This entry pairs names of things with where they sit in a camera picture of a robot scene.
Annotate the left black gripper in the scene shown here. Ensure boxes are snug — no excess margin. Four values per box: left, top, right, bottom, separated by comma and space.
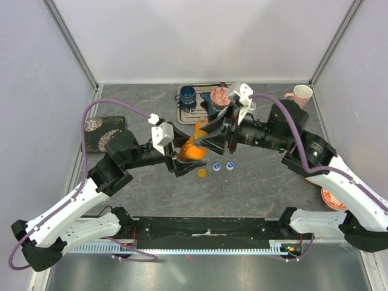
124, 122, 207, 176

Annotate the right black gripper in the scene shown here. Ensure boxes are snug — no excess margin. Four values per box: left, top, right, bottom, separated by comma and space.
195, 100, 290, 157

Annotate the orange juice bottle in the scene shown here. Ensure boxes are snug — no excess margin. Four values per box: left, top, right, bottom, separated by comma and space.
176, 118, 210, 161

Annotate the white blue bottle cap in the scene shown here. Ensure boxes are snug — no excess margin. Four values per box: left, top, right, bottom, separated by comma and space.
213, 163, 221, 172
226, 162, 235, 170

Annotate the clear unlabelled water bottle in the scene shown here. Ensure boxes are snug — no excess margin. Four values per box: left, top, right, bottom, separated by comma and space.
249, 102, 256, 113

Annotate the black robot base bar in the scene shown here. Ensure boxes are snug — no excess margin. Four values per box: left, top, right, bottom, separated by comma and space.
133, 216, 292, 250

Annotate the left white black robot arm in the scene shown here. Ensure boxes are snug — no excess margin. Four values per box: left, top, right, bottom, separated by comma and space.
11, 122, 207, 272

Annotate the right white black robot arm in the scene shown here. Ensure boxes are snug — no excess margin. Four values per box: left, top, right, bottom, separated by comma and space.
194, 94, 387, 253

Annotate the silver metal tray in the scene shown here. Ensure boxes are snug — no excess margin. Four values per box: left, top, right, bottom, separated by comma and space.
177, 82, 233, 125

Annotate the red patterned small bowl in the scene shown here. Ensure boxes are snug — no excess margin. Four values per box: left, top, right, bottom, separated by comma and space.
210, 87, 230, 107

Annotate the blue star shaped dish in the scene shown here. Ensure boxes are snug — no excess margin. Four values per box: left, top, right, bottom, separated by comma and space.
200, 82, 229, 118

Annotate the dark blue ceramic mug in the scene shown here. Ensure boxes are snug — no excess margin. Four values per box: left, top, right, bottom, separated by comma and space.
175, 85, 196, 105

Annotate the black floral square plate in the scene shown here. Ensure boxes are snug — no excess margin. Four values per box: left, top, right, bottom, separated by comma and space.
84, 116, 125, 153

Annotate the pink ceramic mug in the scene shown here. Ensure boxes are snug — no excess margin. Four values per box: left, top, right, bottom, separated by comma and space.
284, 84, 313, 109

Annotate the red floral small bowl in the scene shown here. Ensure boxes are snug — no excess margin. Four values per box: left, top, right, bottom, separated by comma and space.
321, 188, 347, 211

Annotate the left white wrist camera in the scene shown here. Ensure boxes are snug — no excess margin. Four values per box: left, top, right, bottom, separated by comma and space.
148, 113, 174, 156

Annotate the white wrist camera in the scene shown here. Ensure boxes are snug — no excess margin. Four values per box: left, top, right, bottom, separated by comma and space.
227, 81, 253, 125
148, 113, 174, 156

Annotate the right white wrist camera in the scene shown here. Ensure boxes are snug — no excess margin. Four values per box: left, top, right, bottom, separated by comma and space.
227, 81, 253, 125

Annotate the white slotted cable duct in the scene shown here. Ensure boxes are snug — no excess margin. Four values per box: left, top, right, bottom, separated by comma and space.
69, 241, 288, 255

